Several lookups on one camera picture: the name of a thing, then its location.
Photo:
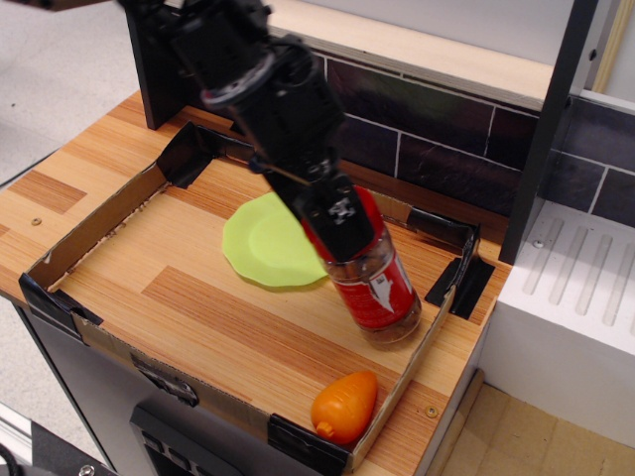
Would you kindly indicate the light green plastic plate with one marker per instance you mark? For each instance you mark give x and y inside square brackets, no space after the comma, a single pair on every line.
[264,243]

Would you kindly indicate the dark right shelf post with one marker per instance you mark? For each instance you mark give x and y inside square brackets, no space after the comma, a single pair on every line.
[568,78]

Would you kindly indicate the orange toy carrot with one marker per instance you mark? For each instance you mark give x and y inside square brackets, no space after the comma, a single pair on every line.
[342,410]

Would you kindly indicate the light wooden shelf board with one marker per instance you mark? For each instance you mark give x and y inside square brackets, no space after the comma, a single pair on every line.
[455,65]

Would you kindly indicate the white ribbed drainboard unit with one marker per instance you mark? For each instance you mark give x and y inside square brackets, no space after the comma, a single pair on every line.
[561,336]

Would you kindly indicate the taped cardboard fence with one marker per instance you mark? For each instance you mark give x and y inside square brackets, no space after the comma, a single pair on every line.
[178,364]

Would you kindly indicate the dark left shelf post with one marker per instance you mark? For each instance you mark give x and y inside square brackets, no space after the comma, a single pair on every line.
[165,90]

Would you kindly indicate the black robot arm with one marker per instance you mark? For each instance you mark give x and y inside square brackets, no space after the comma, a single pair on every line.
[215,42]

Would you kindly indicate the red-lidded basil spice bottle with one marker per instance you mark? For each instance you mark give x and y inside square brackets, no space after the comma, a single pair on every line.
[376,290]

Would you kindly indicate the dark shelf post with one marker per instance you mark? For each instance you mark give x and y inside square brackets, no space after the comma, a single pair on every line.
[568,78]
[165,90]

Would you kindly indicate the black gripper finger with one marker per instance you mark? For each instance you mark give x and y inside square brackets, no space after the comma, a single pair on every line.
[341,218]

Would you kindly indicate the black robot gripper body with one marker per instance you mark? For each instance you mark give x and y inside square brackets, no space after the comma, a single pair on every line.
[285,108]

